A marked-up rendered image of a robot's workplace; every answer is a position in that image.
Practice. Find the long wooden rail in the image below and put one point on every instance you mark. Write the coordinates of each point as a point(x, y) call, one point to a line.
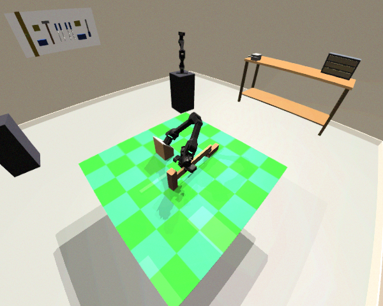
point(195, 160)

